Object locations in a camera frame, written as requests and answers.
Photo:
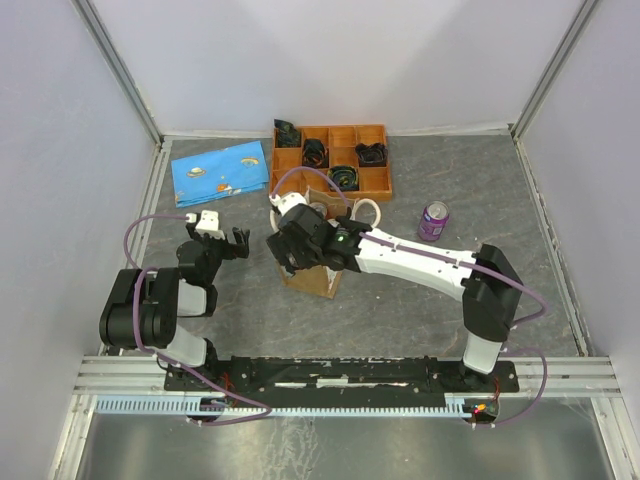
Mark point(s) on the left aluminium corner post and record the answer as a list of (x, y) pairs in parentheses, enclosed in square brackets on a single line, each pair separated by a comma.
[(89, 14)]

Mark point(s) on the dark rolled sock back-left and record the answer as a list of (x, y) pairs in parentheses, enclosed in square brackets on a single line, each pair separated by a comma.
[(286, 134)]

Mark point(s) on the blue space-print cloth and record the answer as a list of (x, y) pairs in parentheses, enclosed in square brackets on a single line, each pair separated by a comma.
[(213, 175)]

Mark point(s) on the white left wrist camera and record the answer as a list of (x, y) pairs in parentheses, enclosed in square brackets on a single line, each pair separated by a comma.
[(207, 223)]

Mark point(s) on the right aluminium corner post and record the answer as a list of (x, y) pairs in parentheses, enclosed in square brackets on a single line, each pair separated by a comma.
[(570, 39)]

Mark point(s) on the dark rolled sock middle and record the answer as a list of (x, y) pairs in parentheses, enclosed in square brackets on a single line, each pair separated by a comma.
[(314, 154)]

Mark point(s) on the burlap canvas tote bag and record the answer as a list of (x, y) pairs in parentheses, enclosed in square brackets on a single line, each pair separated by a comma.
[(321, 280)]

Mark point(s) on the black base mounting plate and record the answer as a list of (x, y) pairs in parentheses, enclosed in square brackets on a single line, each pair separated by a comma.
[(350, 382)]

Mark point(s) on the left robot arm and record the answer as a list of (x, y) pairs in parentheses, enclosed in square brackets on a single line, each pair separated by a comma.
[(184, 291)]

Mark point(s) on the red soda can back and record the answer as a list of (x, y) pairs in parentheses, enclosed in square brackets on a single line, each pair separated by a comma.
[(320, 208)]

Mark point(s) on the dark rolled sock front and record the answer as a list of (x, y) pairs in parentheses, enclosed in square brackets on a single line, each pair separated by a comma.
[(345, 177)]

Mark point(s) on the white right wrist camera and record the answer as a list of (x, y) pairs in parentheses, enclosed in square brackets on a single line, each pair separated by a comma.
[(281, 205)]

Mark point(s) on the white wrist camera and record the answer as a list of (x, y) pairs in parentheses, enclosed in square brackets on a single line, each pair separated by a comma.
[(207, 223), (281, 205)]

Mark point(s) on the wooden compartment tray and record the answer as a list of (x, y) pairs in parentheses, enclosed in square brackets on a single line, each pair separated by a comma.
[(288, 173)]

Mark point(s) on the aluminium front rail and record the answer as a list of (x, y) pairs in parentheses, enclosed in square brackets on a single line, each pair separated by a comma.
[(565, 377)]

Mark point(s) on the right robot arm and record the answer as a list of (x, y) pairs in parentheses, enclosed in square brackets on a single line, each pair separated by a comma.
[(484, 282)]

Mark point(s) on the light blue cable duct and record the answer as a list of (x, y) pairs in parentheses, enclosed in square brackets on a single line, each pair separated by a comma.
[(204, 406)]

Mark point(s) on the aluminium corner post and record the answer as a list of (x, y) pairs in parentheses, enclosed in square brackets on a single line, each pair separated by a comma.
[(570, 39), (89, 14)]

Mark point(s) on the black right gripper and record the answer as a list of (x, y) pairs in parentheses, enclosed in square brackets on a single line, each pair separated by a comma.
[(281, 247)]

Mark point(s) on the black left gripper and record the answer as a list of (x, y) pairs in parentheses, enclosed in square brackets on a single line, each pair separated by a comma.
[(233, 251)]

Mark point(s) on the dark rolled sock right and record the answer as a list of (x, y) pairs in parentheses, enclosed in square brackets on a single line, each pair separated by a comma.
[(372, 155)]

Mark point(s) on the purple soda can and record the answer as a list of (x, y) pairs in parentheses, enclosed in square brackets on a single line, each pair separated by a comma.
[(433, 221)]

